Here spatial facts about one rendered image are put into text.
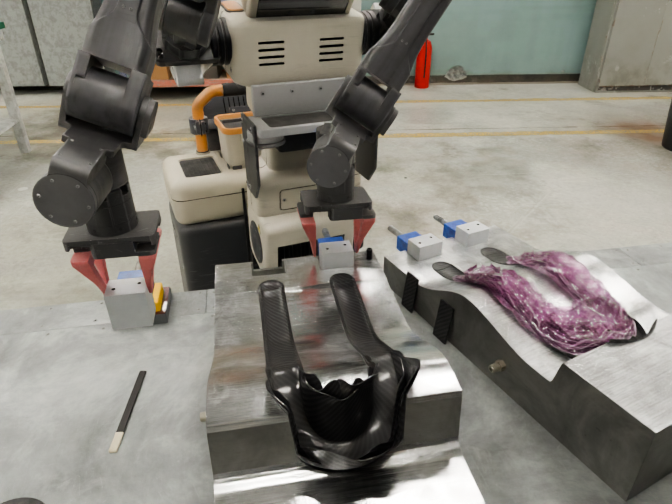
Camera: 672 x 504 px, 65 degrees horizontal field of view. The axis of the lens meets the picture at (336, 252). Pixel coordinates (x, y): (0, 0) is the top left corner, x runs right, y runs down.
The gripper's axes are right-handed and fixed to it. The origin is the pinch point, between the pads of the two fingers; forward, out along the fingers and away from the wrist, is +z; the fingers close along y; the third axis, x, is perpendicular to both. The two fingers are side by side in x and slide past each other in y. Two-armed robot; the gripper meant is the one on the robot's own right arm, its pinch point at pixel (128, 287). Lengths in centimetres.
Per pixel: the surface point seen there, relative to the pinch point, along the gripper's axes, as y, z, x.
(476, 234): 56, 8, 18
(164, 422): 3.0, 14.6, -10.1
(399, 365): 30.9, 1.2, -18.4
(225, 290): 11.6, 6.3, 5.9
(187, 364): 5.1, 15.1, 0.6
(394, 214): 97, 103, 199
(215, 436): 11.1, 2.1, -23.8
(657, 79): 452, 101, 440
